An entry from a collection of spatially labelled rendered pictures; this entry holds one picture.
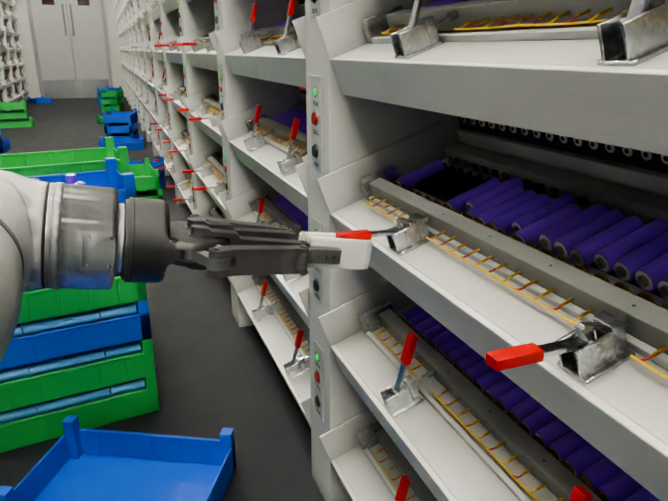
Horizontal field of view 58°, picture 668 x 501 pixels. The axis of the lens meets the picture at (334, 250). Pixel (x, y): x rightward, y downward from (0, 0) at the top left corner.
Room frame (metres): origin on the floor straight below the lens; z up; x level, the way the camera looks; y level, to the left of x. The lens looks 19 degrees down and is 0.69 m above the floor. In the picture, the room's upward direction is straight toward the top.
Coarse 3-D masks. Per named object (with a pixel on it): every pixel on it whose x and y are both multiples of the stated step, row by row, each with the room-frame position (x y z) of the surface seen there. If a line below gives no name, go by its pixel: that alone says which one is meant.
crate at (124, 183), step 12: (108, 168) 1.19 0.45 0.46; (48, 180) 1.15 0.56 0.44; (60, 180) 1.16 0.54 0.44; (84, 180) 1.18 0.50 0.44; (96, 180) 1.20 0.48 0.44; (108, 180) 1.19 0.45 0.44; (120, 180) 1.16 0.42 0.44; (132, 180) 1.04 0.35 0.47; (120, 192) 1.03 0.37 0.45; (132, 192) 1.04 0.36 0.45
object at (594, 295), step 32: (384, 192) 0.71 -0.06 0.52; (448, 224) 0.57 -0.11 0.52; (480, 224) 0.55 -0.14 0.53; (512, 256) 0.47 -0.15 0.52; (544, 256) 0.45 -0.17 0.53; (512, 288) 0.45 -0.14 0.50; (576, 288) 0.40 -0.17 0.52; (608, 288) 0.39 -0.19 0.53; (576, 320) 0.39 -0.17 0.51; (640, 320) 0.35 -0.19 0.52
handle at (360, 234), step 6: (396, 222) 0.60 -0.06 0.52; (402, 228) 0.60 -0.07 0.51; (336, 234) 0.58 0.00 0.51; (342, 234) 0.57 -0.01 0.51; (348, 234) 0.57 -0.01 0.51; (354, 234) 0.57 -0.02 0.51; (360, 234) 0.58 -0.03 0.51; (366, 234) 0.58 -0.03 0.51; (372, 234) 0.58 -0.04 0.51; (378, 234) 0.58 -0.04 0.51; (384, 234) 0.59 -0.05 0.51; (390, 234) 0.59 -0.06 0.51
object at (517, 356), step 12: (576, 324) 0.35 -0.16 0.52; (588, 336) 0.35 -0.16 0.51; (504, 348) 0.33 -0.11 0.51; (516, 348) 0.33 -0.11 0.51; (528, 348) 0.33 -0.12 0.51; (540, 348) 0.33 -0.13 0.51; (552, 348) 0.34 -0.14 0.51; (564, 348) 0.34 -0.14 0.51; (576, 348) 0.34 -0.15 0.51; (492, 360) 0.32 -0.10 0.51; (504, 360) 0.32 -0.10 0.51; (516, 360) 0.32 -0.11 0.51; (528, 360) 0.33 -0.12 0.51; (540, 360) 0.33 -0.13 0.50
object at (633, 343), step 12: (384, 204) 0.72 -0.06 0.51; (408, 216) 0.66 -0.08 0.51; (444, 240) 0.57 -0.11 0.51; (468, 252) 0.53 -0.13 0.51; (492, 264) 0.50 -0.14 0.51; (504, 276) 0.48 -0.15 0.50; (516, 276) 0.47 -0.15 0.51; (528, 288) 0.45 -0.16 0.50; (540, 288) 0.44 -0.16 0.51; (552, 300) 0.42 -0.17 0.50; (564, 300) 0.42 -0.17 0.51; (576, 312) 0.40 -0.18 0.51; (636, 348) 0.35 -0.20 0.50; (648, 348) 0.34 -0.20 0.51; (660, 360) 0.33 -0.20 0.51
